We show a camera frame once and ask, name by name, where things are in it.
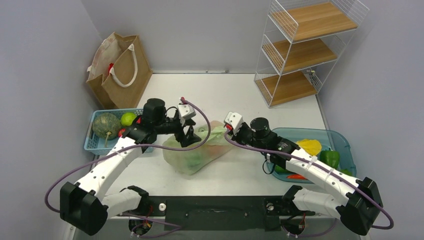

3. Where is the green lime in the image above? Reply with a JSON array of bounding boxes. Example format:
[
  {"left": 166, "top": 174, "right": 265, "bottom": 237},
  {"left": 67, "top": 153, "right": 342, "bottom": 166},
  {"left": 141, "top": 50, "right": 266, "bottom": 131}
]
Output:
[{"left": 120, "top": 112, "right": 137, "bottom": 127}]

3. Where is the yellow napa cabbage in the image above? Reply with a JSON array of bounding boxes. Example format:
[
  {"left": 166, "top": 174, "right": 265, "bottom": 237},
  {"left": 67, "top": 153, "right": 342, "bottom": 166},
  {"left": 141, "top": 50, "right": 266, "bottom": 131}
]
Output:
[{"left": 296, "top": 139, "right": 322, "bottom": 156}]

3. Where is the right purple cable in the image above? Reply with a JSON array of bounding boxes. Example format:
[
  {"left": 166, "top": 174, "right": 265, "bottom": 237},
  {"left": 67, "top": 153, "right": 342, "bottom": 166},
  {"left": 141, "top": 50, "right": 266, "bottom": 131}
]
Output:
[{"left": 223, "top": 129, "right": 395, "bottom": 239}]

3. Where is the light blue plastic basket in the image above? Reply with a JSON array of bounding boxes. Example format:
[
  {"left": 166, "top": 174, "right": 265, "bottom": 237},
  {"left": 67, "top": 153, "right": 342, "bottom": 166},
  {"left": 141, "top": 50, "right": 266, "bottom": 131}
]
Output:
[{"left": 84, "top": 108, "right": 143, "bottom": 156}]

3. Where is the green plastic grocery bag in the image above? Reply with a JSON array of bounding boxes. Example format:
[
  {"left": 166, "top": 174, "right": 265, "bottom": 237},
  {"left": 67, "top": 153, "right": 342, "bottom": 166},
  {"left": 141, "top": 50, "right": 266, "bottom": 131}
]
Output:
[{"left": 162, "top": 120, "right": 233, "bottom": 175}]

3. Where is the green bell pepper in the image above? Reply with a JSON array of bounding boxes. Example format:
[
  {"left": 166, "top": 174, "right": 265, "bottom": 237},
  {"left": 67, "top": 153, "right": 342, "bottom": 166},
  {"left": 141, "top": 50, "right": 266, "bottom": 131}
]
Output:
[{"left": 319, "top": 150, "right": 341, "bottom": 169}]

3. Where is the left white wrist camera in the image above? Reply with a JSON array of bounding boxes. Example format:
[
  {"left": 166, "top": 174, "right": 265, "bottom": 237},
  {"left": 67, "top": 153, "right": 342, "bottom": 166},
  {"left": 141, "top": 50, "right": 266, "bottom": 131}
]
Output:
[{"left": 177, "top": 104, "right": 196, "bottom": 121}]

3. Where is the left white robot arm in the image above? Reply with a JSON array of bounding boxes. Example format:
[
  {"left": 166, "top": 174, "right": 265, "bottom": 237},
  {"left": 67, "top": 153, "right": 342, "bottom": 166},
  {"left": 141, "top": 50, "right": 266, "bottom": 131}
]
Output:
[{"left": 58, "top": 98, "right": 206, "bottom": 236}]

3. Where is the purple cable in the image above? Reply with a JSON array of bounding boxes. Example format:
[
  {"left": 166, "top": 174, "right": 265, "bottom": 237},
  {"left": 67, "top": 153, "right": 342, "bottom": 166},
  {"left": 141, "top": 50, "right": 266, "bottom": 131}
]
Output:
[
  {"left": 223, "top": 129, "right": 395, "bottom": 239},
  {"left": 44, "top": 97, "right": 212, "bottom": 239}
]

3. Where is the red apple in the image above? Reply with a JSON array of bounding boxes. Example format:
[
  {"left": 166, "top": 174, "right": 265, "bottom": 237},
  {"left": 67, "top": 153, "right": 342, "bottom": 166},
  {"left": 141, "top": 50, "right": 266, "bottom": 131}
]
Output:
[{"left": 118, "top": 128, "right": 127, "bottom": 138}]

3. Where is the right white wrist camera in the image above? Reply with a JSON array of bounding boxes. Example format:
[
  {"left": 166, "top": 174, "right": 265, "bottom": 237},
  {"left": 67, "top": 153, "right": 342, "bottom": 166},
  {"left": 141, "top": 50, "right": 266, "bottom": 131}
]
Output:
[{"left": 224, "top": 111, "right": 244, "bottom": 134}]

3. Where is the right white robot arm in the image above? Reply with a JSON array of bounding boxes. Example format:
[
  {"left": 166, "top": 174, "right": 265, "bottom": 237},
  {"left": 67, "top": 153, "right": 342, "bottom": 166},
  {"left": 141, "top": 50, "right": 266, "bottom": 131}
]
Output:
[{"left": 224, "top": 113, "right": 384, "bottom": 236}]

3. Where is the teal plastic tray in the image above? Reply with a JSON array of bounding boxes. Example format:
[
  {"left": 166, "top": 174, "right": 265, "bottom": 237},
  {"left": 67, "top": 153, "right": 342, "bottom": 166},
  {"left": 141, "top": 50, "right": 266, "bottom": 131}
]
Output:
[{"left": 271, "top": 127, "right": 357, "bottom": 184}]

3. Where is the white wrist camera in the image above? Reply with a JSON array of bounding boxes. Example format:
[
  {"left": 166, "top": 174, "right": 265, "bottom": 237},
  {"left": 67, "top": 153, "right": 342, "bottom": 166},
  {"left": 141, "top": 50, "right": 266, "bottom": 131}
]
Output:
[
  {"left": 224, "top": 111, "right": 244, "bottom": 134},
  {"left": 177, "top": 104, "right": 196, "bottom": 121}
]

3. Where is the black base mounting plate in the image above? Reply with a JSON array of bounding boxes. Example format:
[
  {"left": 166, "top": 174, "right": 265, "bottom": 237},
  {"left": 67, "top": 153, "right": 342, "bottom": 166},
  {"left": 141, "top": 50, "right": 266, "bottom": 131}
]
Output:
[{"left": 128, "top": 195, "right": 315, "bottom": 231}]

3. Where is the brown jute tote bag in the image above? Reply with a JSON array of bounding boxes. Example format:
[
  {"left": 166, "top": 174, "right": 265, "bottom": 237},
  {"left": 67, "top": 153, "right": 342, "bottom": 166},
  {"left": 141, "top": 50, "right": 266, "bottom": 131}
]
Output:
[{"left": 86, "top": 32, "right": 153, "bottom": 109}]

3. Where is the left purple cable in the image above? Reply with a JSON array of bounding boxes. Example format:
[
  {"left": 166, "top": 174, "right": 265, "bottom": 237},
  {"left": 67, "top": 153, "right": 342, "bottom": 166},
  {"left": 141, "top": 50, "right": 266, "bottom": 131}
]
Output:
[{"left": 44, "top": 97, "right": 212, "bottom": 239}]

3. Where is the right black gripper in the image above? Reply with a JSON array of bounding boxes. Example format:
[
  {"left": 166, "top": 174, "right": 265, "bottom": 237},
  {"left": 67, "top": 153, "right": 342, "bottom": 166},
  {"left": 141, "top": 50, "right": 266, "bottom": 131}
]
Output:
[{"left": 227, "top": 122, "right": 267, "bottom": 152}]

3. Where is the white wire wooden shelf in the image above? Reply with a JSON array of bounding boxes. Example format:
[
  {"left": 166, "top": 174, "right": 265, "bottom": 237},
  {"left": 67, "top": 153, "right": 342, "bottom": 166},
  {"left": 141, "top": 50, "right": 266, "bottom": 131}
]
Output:
[{"left": 254, "top": 0, "right": 369, "bottom": 108}]

